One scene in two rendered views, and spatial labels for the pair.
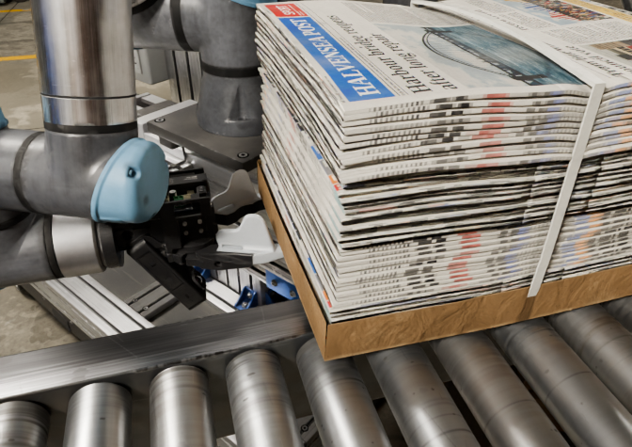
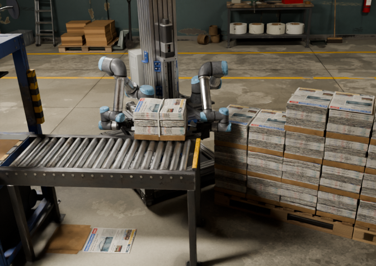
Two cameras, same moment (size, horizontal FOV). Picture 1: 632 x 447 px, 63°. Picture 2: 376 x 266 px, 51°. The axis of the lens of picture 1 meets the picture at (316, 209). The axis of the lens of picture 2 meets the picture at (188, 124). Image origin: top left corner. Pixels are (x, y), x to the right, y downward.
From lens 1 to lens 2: 2.65 m
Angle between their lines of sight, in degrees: 21
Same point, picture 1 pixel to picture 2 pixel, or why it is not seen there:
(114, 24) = (120, 101)
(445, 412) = (143, 144)
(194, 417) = (120, 141)
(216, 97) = not seen: hidden behind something
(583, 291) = (167, 138)
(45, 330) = not seen: hidden behind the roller
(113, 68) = (120, 105)
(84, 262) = (114, 127)
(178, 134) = not seen: hidden behind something
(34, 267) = (108, 127)
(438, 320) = (147, 136)
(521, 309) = (158, 138)
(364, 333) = (138, 136)
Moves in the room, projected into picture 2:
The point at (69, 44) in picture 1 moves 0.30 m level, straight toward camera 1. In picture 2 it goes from (116, 103) to (112, 118)
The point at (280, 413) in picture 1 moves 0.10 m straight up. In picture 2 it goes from (128, 142) to (126, 130)
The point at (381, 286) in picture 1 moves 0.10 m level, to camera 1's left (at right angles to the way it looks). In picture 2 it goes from (140, 131) to (128, 129)
